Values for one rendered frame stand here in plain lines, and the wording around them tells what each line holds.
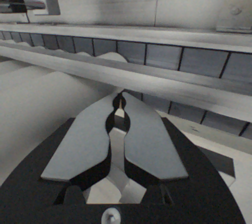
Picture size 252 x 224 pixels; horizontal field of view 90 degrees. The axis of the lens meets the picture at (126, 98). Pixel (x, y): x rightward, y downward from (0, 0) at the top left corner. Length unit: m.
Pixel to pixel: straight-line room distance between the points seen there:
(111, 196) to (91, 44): 0.30
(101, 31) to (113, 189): 0.31
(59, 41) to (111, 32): 0.10
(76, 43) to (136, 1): 0.10
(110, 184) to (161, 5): 0.34
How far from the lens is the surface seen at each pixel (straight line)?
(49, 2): 0.22
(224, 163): 0.25
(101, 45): 0.19
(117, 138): 0.27
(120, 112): 0.16
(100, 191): 0.33
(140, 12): 0.21
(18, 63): 0.20
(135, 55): 0.16
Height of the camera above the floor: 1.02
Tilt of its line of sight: 47 degrees down
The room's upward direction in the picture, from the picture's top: 133 degrees counter-clockwise
